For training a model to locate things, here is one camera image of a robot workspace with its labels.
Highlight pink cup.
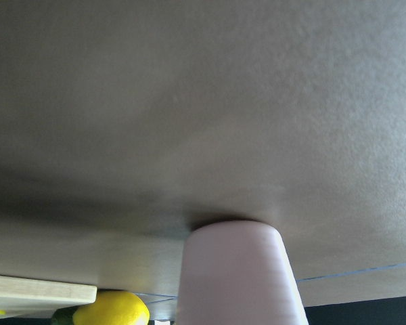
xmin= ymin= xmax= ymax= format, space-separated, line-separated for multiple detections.
xmin=175 ymin=221 xmax=308 ymax=324

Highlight yellow lemon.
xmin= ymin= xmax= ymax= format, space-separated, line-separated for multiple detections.
xmin=72 ymin=291 xmax=150 ymax=325

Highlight wooden cutting board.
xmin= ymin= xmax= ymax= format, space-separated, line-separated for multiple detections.
xmin=0 ymin=276 xmax=97 ymax=319

